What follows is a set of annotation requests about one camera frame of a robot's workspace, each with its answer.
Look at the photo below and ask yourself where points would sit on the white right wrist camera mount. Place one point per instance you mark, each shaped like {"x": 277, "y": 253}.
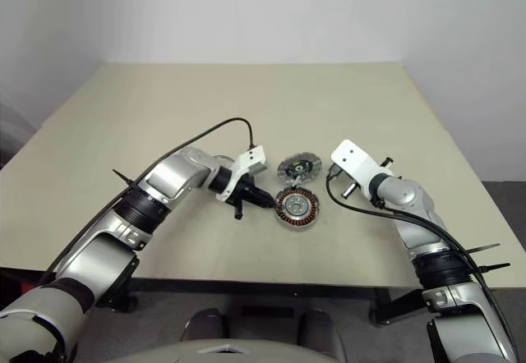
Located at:
{"x": 353, "y": 157}

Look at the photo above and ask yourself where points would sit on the black table frame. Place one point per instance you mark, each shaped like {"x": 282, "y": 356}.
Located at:
{"x": 246, "y": 289}

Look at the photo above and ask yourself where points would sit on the motor end cover with circuit board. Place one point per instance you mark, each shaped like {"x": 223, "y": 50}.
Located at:
{"x": 310, "y": 168}

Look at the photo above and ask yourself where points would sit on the motor stator with copper coils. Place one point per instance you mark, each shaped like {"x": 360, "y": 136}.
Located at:
{"x": 283, "y": 213}

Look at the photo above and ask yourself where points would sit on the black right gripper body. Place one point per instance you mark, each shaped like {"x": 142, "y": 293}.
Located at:
{"x": 351, "y": 190}

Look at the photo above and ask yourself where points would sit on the dark rounded shape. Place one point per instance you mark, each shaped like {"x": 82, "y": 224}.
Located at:
{"x": 320, "y": 328}
{"x": 204, "y": 324}

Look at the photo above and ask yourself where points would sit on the grey robot torso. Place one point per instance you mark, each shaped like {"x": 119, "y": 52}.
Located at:
{"x": 213, "y": 352}

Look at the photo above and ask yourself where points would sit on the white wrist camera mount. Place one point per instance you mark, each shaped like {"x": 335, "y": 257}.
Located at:
{"x": 246, "y": 159}
{"x": 353, "y": 157}

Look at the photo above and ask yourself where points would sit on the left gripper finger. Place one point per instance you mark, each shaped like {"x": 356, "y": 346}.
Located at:
{"x": 259, "y": 203}
{"x": 261, "y": 194}

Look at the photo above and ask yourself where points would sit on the red object under table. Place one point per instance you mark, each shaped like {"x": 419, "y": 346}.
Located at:
{"x": 32, "y": 288}

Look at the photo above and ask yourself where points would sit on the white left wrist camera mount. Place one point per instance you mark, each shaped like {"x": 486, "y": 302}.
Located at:
{"x": 246, "y": 159}

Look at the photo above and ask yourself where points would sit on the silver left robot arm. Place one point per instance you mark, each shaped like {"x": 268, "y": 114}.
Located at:
{"x": 176, "y": 174}

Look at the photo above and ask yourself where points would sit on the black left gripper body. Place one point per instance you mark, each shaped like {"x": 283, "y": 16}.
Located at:
{"x": 242, "y": 192}

